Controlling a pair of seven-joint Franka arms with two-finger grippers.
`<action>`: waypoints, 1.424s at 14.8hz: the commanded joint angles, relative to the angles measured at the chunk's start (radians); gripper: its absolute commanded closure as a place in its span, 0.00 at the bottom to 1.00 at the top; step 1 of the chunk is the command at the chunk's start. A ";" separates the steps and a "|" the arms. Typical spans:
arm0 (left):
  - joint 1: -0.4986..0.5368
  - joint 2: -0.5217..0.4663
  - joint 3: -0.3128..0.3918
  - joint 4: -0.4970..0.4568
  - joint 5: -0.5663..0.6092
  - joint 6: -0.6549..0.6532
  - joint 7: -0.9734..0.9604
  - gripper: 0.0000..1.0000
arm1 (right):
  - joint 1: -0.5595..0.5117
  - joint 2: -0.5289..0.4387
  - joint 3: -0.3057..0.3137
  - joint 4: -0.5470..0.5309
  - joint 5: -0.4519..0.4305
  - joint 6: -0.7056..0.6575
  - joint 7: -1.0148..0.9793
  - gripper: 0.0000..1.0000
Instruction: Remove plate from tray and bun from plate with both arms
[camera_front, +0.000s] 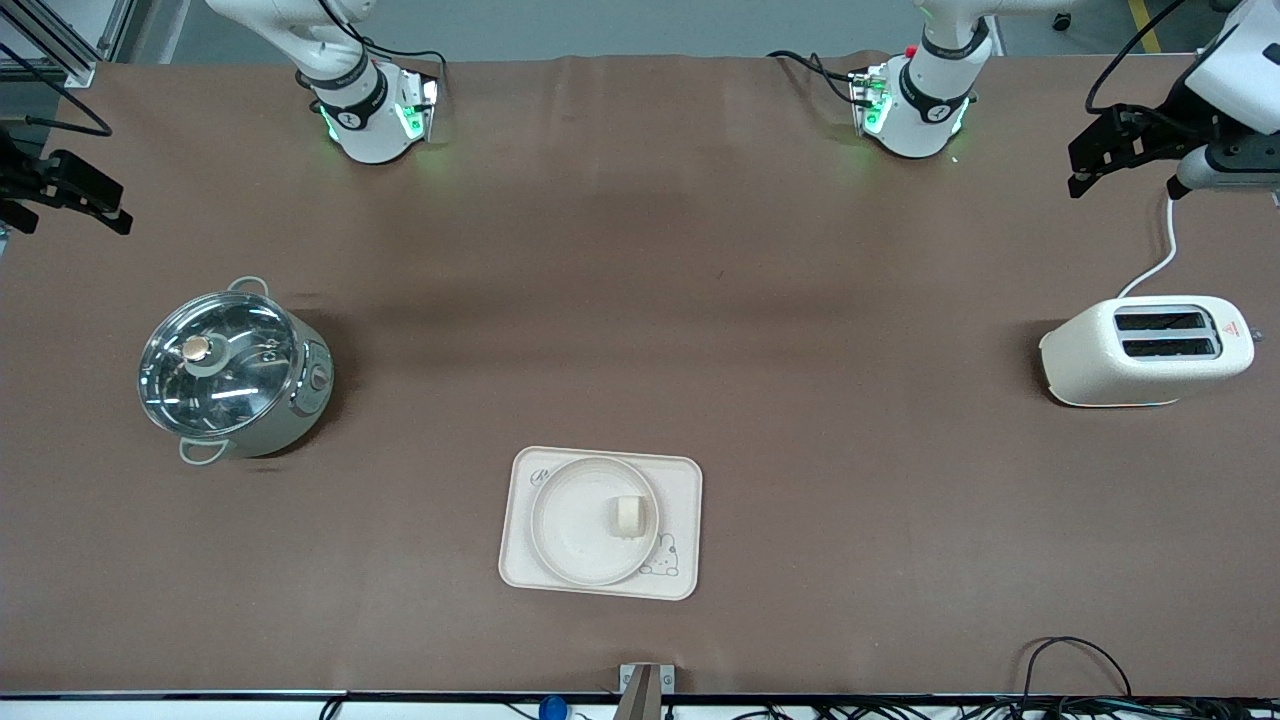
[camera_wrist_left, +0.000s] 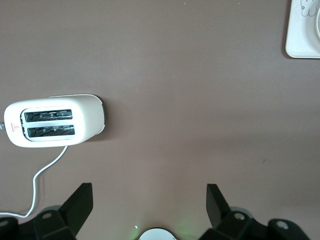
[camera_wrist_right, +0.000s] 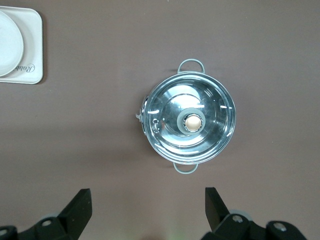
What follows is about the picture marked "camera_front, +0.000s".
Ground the brown table cover mat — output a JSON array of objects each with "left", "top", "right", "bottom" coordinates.
[{"left": 0, "top": 50, "right": 1280, "bottom": 697}]

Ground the white toaster power cord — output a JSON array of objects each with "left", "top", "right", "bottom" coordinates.
[{"left": 1116, "top": 193, "right": 1180, "bottom": 300}]

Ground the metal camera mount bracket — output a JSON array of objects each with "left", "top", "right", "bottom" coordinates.
[{"left": 617, "top": 662, "right": 677, "bottom": 720}]

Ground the black looped cable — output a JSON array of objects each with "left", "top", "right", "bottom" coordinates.
[{"left": 1019, "top": 635, "right": 1136, "bottom": 707}]

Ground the black arm base cable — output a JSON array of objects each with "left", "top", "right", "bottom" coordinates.
[
  {"left": 355, "top": 38, "right": 449, "bottom": 96},
  {"left": 767, "top": 49, "right": 863, "bottom": 107}
]

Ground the aluminium frame profile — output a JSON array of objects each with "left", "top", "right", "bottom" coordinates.
[{"left": 0, "top": 0, "right": 137, "bottom": 88}]

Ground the black cable bundle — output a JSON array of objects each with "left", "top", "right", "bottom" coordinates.
[{"left": 730, "top": 698, "right": 1280, "bottom": 720}]

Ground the cream round plate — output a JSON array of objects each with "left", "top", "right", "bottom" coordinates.
[{"left": 530, "top": 455, "right": 661, "bottom": 588}]

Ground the black right arm base cable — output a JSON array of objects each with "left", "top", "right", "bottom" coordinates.
[{"left": 355, "top": 38, "right": 449, "bottom": 96}]

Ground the cream rabbit print tray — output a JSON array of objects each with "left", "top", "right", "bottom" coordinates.
[{"left": 498, "top": 446, "right": 704, "bottom": 602}]

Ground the glass pot lid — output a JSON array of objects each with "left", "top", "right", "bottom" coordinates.
[{"left": 138, "top": 291, "right": 302, "bottom": 437}]

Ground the cream two-slot toaster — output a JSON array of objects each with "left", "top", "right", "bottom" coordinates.
[{"left": 1038, "top": 294, "right": 1264, "bottom": 409}]

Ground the steel pot with glass lid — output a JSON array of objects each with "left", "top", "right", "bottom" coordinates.
[{"left": 140, "top": 275, "right": 336, "bottom": 467}]

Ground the black left arm base cable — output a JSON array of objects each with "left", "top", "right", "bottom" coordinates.
[{"left": 767, "top": 49, "right": 863, "bottom": 107}]

